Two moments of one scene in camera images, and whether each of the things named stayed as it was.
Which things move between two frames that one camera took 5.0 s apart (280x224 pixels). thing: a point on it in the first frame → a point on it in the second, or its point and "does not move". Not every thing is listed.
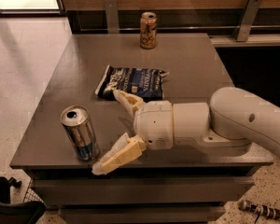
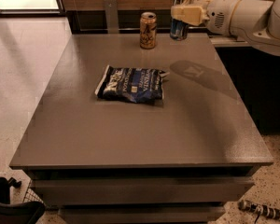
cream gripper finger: [126, 149] → [194, 13]
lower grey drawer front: [142, 214] does not move
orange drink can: [148, 30] does not move
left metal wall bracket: [112, 15] does not move
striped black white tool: [278, 215] does not move
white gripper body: [154, 125] → [218, 15]
